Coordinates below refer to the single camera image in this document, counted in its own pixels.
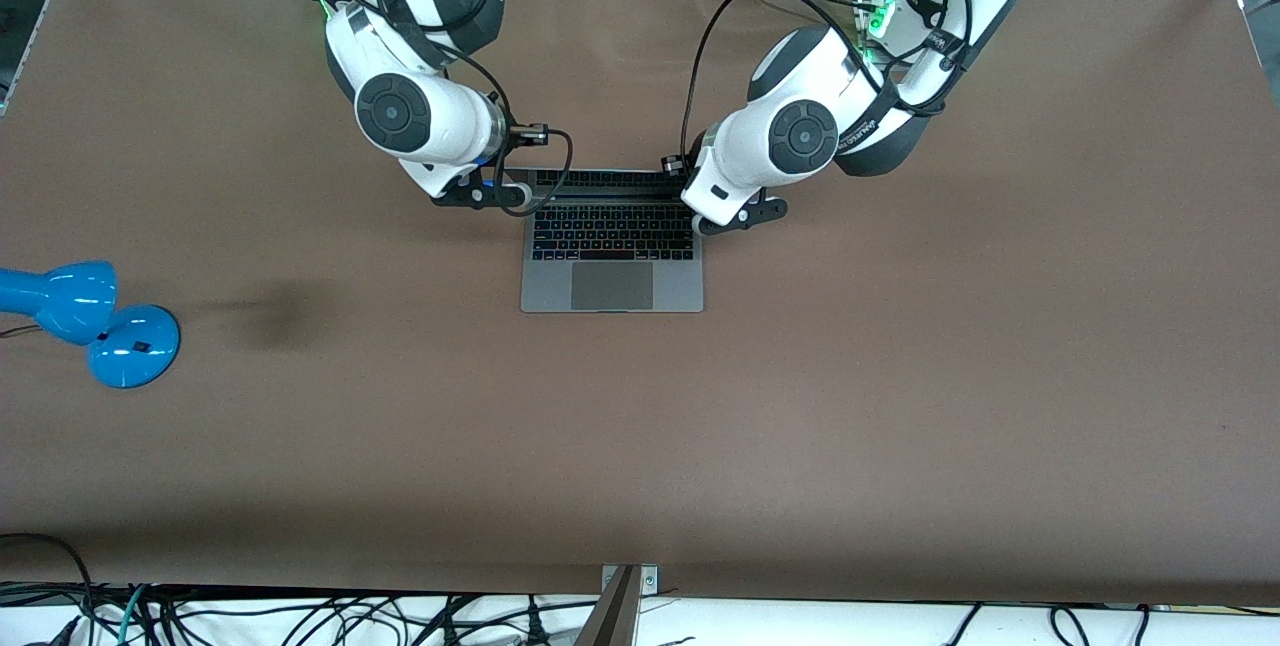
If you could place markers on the grey laptop computer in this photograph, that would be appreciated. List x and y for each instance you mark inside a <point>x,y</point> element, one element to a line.
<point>610,286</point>

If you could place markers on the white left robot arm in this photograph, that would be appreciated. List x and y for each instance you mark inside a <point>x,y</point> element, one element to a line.
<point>800,136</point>

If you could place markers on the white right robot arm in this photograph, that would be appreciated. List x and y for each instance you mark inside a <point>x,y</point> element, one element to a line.
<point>400,111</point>

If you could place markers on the brown table cover mat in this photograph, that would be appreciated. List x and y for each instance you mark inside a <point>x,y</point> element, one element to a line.
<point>640,446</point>

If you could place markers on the grey metal beam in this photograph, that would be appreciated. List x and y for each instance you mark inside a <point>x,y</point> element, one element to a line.
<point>612,621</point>

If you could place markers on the blue desk lamp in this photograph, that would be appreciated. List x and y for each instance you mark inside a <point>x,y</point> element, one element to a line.
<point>130,346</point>

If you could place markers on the small metal bracket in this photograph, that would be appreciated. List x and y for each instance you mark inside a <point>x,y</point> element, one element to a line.
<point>650,581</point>

